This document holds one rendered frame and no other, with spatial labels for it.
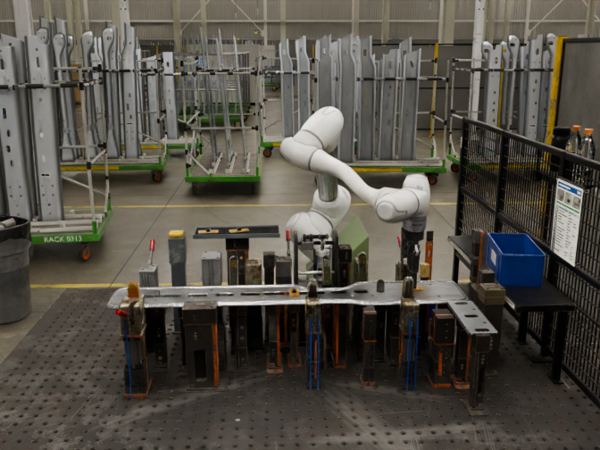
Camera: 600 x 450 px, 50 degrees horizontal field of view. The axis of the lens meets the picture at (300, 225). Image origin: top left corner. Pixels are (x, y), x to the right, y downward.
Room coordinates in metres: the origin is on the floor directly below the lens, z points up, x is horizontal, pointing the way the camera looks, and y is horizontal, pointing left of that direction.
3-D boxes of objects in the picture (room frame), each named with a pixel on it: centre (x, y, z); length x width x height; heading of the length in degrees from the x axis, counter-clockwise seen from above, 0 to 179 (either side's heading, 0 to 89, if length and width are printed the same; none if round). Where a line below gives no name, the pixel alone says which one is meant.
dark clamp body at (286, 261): (2.58, 0.07, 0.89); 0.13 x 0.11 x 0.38; 3
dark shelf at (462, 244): (2.64, -0.86, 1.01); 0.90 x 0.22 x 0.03; 3
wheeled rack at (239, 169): (9.39, 1.07, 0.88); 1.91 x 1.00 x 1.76; 3
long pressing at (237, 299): (2.38, 0.04, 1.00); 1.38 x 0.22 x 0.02; 93
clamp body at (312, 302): (2.21, -0.05, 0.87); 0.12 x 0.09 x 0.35; 3
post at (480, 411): (2.04, -0.62, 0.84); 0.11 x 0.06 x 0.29; 3
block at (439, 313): (2.23, -0.53, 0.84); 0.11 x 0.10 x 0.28; 3
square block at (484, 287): (2.30, -0.72, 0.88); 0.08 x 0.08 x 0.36; 3
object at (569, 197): (2.34, -1.00, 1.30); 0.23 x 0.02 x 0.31; 3
